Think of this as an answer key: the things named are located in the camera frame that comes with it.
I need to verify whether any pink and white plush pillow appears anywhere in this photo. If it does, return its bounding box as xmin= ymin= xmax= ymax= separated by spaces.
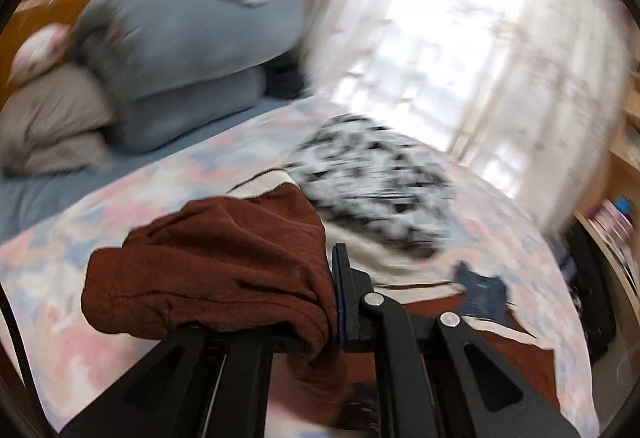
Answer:
xmin=10 ymin=24 xmax=76 ymax=84

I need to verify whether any brown garment with cream trim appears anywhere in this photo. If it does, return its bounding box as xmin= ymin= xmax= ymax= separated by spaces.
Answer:
xmin=81 ymin=168 xmax=561 ymax=431

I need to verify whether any wooden shelf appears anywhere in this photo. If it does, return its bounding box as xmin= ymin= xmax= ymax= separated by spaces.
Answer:
xmin=575 ymin=63 xmax=640 ymax=299

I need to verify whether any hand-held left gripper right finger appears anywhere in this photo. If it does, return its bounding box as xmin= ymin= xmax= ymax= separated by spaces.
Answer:
xmin=331 ymin=243 xmax=582 ymax=438

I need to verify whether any black and white patterned garment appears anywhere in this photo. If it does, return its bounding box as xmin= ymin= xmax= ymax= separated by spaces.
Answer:
xmin=285 ymin=114 xmax=457 ymax=261

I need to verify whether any pastel patterned blanket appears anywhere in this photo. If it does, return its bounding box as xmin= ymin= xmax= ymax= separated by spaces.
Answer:
xmin=0 ymin=95 xmax=601 ymax=438

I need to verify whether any folded blue quilt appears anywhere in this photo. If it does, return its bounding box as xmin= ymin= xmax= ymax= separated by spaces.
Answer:
xmin=70 ymin=0 xmax=307 ymax=154

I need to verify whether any white sheer curtain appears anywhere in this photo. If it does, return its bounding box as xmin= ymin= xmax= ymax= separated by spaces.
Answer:
xmin=295 ymin=0 xmax=632 ymax=229

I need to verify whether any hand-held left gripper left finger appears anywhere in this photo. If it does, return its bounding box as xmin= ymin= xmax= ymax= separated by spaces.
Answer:
xmin=59 ymin=322 xmax=301 ymax=438

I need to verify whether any black bag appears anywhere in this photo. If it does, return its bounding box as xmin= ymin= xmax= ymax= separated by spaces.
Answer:
xmin=562 ymin=220 xmax=621 ymax=364

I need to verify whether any grey pillow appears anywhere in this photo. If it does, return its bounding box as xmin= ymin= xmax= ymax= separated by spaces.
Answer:
xmin=0 ymin=65 xmax=117 ymax=178

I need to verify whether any black white patterned cloth pile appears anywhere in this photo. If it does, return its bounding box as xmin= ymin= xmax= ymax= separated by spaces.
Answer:
xmin=327 ymin=218 xmax=468 ymax=291

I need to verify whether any blue cloth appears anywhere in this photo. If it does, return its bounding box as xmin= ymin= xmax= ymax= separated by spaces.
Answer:
xmin=452 ymin=261 xmax=512 ymax=323

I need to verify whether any blue bed sheet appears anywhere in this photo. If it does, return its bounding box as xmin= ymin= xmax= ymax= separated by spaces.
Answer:
xmin=0 ymin=95 xmax=296 ymax=244

